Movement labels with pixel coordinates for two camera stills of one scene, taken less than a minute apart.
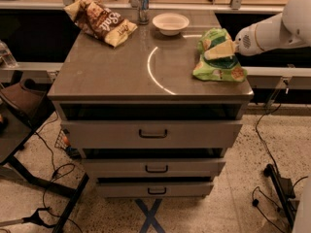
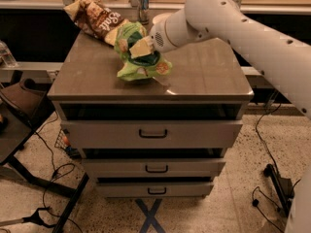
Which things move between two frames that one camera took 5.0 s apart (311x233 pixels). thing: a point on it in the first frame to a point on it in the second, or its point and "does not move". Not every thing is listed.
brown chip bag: x=100 y=21 does not move
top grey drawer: x=151 y=134 does not move
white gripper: x=246 y=43 to x=159 y=39
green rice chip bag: x=225 y=68 to x=127 y=35
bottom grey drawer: x=153 y=189 does not move
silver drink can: x=144 y=5 does not move
